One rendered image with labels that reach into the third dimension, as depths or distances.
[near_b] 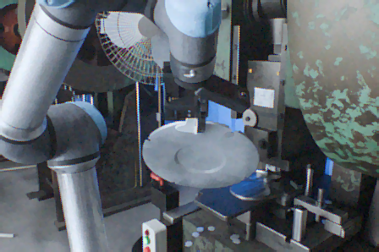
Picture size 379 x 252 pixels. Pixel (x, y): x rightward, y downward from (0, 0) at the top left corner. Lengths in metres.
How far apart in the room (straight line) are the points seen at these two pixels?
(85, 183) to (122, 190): 1.85
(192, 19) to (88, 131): 0.41
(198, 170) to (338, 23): 0.52
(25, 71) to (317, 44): 0.44
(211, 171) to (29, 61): 0.53
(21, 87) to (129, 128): 1.94
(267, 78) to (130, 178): 1.82
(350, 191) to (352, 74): 0.73
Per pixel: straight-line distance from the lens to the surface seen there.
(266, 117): 1.02
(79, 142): 0.76
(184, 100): 0.61
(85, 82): 2.10
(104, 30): 1.76
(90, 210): 0.82
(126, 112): 2.46
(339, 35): 0.53
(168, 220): 1.20
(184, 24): 0.46
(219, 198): 1.01
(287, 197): 1.09
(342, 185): 1.23
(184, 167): 0.88
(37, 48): 0.52
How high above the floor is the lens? 1.22
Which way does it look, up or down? 14 degrees down
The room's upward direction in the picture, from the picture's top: straight up
